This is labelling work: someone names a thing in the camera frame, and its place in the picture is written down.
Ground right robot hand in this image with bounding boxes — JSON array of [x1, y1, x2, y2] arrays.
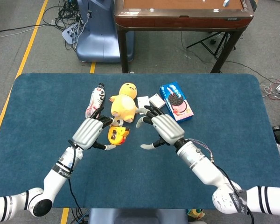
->
[[136, 105, 186, 150]]

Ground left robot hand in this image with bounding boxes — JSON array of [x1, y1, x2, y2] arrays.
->
[[72, 106, 118, 152]]

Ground yellow tape measure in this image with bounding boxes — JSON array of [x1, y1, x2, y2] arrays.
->
[[108, 126, 131, 146]]

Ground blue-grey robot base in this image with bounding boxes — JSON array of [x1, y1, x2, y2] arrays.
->
[[76, 0, 135, 63]]

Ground blue Oreo cookie box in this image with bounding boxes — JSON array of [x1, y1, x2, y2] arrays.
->
[[159, 81, 194, 124]]

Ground small white rectangular box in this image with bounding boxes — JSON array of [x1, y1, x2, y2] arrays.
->
[[149, 93, 166, 109]]

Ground clear plastic drink bottle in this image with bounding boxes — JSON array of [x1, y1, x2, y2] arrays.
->
[[84, 83, 106, 119]]

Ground flat white square box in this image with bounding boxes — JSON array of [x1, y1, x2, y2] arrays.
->
[[137, 95, 151, 115]]

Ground yellow plush toy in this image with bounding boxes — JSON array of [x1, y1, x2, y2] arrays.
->
[[109, 83, 140, 124]]

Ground blue table cloth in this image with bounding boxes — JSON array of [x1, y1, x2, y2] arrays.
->
[[0, 72, 280, 209]]

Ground black tripod stand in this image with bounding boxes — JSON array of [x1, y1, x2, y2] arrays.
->
[[186, 31, 236, 59]]

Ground grey robot torso base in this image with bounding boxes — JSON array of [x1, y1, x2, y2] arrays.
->
[[87, 208, 189, 224]]

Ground brown mahjong table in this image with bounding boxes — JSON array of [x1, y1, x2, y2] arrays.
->
[[113, 0, 255, 74]]

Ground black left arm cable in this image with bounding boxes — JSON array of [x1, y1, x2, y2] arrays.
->
[[67, 139, 84, 224]]

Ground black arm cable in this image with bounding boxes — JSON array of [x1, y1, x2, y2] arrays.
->
[[67, 139, 84, 224], [191, 139, 255, 224]]

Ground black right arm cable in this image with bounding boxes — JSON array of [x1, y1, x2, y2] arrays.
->
[[191, 139, 255, 224]]

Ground tangled thin floor wires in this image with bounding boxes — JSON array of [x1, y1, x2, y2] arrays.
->
[[260, 79, 280, 101]]

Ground black floor cables bundle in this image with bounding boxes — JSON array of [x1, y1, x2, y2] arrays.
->
[[42, 0, 89, 51]]

